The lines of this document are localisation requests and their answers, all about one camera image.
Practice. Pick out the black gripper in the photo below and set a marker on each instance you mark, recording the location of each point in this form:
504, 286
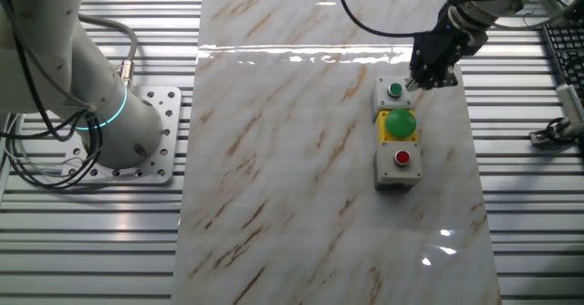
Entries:
438, 49

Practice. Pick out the grey box small green button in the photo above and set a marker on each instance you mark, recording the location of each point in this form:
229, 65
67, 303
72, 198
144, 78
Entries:
383, 97

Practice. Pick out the yellow box large green button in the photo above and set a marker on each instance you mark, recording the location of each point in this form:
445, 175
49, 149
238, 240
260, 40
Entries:
399, 122

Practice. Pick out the grey box red button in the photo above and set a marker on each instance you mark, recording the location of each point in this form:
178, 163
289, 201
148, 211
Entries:
397, 177

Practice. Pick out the black keyboard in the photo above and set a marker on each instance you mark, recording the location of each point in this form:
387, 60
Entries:
568, 54

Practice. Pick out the marble pattern table mat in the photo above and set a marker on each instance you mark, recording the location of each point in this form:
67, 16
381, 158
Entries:
283, 195

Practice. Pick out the grey camera on mount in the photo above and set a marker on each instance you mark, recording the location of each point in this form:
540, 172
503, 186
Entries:
554, 131

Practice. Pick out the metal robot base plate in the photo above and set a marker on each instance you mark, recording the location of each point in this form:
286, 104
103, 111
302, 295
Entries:
169, 113

